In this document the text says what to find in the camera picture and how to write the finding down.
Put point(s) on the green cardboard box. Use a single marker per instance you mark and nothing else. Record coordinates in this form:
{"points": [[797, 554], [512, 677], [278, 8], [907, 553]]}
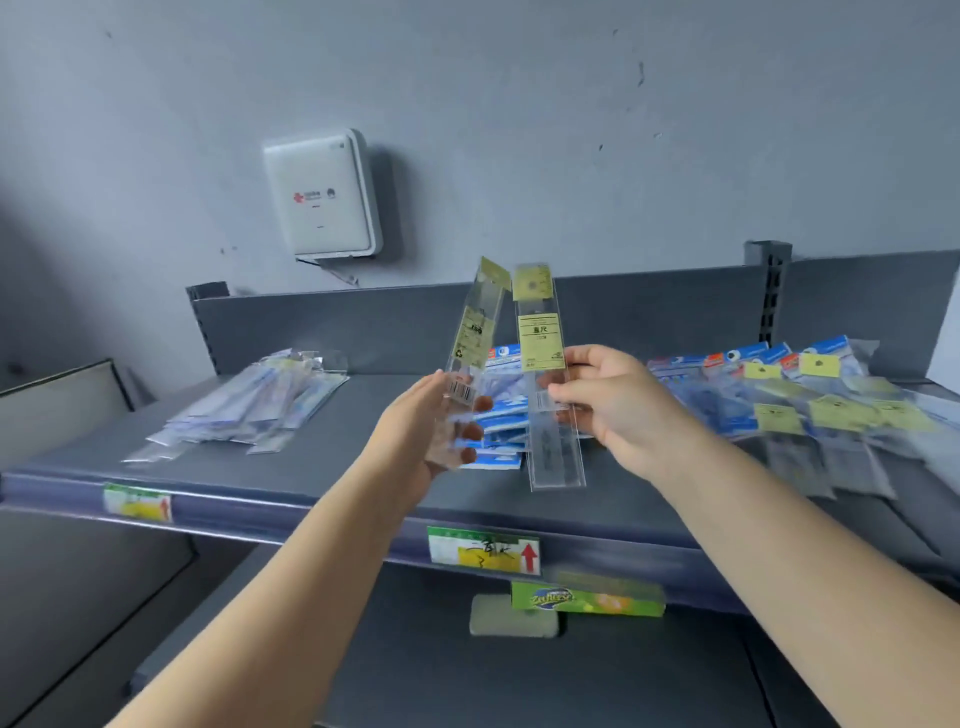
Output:
{"points": [[592, 600]]}

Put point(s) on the person's left forearm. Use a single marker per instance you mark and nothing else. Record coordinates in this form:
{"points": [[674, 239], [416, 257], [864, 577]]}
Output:
{"points": [[262, 622]]}

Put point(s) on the person's left hand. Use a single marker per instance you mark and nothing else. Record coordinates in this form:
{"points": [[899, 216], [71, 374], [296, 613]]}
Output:
{"points": [[405, 442]]}

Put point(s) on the pile of mixed packaged rulers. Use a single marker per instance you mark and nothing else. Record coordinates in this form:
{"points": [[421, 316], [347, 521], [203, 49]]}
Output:
{"points": [[810, 420]]}

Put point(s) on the person's right forearm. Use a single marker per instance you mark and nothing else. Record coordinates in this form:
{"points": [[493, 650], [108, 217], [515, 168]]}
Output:
{"points": [[817, 577]]}

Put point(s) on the grey slotted shelf post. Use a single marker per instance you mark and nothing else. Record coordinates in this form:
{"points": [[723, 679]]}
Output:
{"points": [[772, 300], [204, 322]]}

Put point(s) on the person's right hand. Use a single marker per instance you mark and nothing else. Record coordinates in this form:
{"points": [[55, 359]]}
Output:
{"points": [[637, 420]]}

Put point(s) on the white tiered pen display stand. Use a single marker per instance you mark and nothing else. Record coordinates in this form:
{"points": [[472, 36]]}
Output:
{"points": [[946, 337]]}

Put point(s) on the pile of blue set-square packets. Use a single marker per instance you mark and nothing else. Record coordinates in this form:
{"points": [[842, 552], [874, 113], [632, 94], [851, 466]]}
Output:
{"points": [[502, 427]]}

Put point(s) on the clear straight ruler packet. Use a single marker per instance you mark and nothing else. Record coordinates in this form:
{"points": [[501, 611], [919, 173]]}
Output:
{"points": [[476, 330], [540, 345]]}

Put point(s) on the green yellow shelf price label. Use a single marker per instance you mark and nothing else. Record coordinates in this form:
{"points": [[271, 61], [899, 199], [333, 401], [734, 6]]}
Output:
{"points": [[480, 551], [139, 504]]}

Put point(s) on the pile of clear rulers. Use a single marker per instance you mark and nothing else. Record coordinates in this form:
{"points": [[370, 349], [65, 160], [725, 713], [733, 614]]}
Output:
{"points": [[247, 405]]}

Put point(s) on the grey leaning board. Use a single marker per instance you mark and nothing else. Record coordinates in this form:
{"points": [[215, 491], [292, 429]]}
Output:
{"points": [[45, 420]]}

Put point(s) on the white wall router box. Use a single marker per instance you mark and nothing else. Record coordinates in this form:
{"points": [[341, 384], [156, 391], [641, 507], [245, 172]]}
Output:
{"points": [[322, 225]]}

